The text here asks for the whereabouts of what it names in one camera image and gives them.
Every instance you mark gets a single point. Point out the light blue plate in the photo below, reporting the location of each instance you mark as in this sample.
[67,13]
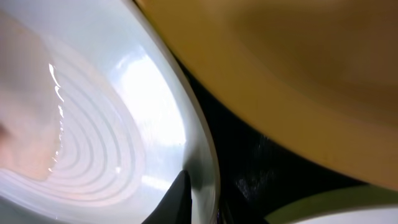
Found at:
[97,118]

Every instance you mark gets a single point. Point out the black round tray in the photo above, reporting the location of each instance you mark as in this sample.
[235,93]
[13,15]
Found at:
[258,176]

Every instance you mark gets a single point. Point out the light green plate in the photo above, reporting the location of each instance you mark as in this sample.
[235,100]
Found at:
[333,202]

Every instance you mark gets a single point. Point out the yellow plate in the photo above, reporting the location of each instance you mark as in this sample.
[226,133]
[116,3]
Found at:
[318,77]

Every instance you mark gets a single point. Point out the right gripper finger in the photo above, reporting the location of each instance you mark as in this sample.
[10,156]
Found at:
[176,205]

